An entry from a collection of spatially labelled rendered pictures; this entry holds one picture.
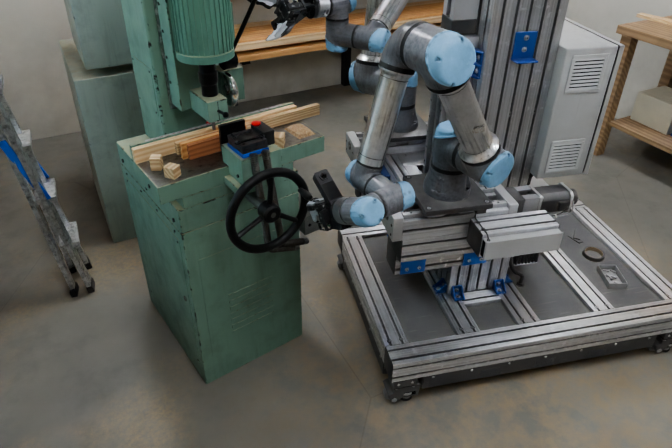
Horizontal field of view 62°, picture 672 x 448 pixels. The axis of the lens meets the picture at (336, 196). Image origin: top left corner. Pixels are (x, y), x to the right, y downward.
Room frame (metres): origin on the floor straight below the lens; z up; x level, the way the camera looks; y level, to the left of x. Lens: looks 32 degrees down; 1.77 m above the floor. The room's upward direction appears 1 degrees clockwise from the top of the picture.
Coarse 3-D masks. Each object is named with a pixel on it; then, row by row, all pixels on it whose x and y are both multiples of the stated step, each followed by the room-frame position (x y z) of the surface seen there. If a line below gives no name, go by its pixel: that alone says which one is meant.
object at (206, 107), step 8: (200, 88) 1.74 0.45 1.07; (192, 96) 1.71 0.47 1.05; (200, 96) 1.67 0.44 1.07; (216, 96) 1.68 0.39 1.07; (192, 104) 1.72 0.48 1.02; (200, 104) 1.67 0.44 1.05; (208, 104) 1.63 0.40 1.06; (216, 104) 1.64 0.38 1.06; (224, 104) 1.66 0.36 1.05; (200, 112) 1.67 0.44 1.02; (208, 112) 1.62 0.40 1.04; (216, 112) 1.64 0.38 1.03; (208, 120) 1.63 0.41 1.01; (216, 120) 1.64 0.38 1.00
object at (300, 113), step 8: (312, 104) 1.93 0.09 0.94; (288, 112) 1.85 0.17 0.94; (296, 112) 1.87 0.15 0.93; (304, 112) 1.89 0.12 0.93; (312, 112) 1.91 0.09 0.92; (264, 120) 1.79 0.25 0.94; (272, 120) 1.81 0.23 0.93; (280, 120) 1.83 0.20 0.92; (288, 120) 1.85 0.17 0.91; (296, 120) 1.87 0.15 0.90; (248, 128) 1.75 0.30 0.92; (176, 144) 1.59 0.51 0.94; (176, 152) 1.60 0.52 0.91
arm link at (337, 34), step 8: (328, 24) 1.82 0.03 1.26; (336, 24) 1.81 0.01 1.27; (344, 24) 1.82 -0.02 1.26; (352, 24) 1.82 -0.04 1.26; (328, 32) 1.82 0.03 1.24; (336, 32) 1.81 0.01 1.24; (344, 32) 1.80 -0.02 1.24; (328, 40) 1.82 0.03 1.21; (336, 40) 1.81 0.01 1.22; (344, 40) 1.79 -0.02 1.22; (328, 48) 1.82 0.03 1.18; (336, 48) 1.81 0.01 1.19; (344, 48) 1.82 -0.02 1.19
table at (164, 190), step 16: (272, 128) 1.80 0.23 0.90; (288, 144) 1.68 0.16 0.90; (304, 144) 1.70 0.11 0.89; (320, 144) 1.74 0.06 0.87; (176, 160) 1.56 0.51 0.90; (192, 160) 1.56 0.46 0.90; (208, 160) 1.56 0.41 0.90; (288, 160) 1.66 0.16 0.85; (144, 176) 1.48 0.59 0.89; (160, 176) 1.46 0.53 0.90; (192, 176) 1.46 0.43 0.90; (208, 176) 1.49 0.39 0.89; (224, 176) 1.52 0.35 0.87; (160, 192) 1.39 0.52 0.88; (176, 192) 1.42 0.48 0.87; (192, 192) 1.45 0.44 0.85
